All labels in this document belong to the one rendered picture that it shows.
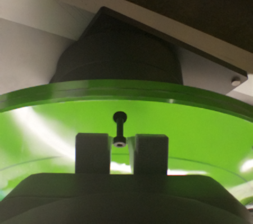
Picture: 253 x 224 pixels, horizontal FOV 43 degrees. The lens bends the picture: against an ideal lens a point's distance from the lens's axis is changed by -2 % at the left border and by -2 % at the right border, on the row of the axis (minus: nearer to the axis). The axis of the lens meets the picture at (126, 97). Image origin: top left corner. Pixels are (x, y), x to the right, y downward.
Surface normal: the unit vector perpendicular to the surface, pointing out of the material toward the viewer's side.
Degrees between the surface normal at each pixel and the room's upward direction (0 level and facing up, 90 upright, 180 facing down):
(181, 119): 25
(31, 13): 0
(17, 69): 0
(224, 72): 0
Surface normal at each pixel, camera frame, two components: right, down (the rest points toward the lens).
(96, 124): -0.02, 0.53
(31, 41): 0.00, 0.83
